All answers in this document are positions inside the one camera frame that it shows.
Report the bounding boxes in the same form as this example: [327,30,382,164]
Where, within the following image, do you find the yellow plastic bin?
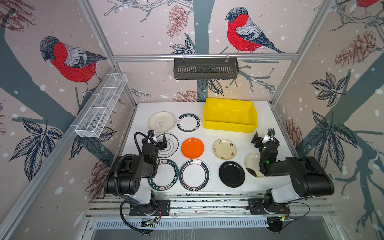
[203,98,258,133]

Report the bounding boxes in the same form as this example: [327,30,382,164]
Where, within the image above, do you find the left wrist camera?
[147,130,157,142]

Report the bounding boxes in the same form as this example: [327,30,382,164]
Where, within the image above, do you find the plain cream plate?
[149,112,176,134]

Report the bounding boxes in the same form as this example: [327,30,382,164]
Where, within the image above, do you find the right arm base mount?
[246,198,291,215]

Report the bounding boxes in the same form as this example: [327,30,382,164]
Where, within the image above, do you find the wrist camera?
[147,130,157,142]
[262,128,276,144]

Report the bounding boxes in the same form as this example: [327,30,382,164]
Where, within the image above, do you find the dark hanging wall basket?
[174,58,239,80]

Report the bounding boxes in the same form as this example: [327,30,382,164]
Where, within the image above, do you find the white wire mesh basket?
[75,73,128,138]

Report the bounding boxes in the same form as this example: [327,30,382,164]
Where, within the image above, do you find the cream plate floral marks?
[213,139,237,160]

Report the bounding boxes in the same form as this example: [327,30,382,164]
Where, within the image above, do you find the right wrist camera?
[262,128,276,144]

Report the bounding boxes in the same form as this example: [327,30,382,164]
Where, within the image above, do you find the aluminium rail frame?
[85,193,336,219]

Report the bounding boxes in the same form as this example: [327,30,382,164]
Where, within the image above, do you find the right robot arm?
[251,129,335,211]

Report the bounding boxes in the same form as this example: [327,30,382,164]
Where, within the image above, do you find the orange plate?
[181,138,205,159]

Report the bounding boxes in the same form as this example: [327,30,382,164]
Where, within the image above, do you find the white plate black rings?
[155,133,180,159]

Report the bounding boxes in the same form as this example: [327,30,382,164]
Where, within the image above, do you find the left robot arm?
[104,130,168,212]

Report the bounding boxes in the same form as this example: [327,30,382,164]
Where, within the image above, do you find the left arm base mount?
[129,200,171,217]

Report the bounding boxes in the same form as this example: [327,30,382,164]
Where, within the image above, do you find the cream plate dark green patch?
[245,153,265,178]

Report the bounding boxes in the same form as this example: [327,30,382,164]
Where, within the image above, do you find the green lettered rim plate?
[148,159,179,192]

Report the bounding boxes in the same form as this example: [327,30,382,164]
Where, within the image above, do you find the green red rimmed plate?
[179,159,210,192]

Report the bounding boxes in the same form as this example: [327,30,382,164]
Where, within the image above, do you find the small green rimmed plate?
[177,113,201,133]

